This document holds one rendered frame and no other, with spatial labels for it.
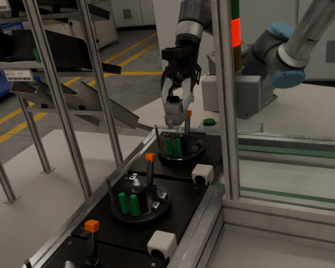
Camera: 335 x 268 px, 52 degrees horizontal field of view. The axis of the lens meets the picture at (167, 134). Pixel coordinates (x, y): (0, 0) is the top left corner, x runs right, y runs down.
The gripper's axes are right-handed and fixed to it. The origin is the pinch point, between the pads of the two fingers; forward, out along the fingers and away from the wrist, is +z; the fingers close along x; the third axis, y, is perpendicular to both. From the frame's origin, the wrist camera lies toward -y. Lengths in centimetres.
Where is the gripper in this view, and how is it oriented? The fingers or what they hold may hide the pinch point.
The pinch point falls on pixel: (174, 106)
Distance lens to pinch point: 93.8
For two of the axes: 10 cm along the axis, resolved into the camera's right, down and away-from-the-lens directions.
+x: -9.1, -0.8, 4.2
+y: 3.9, 2.1, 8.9
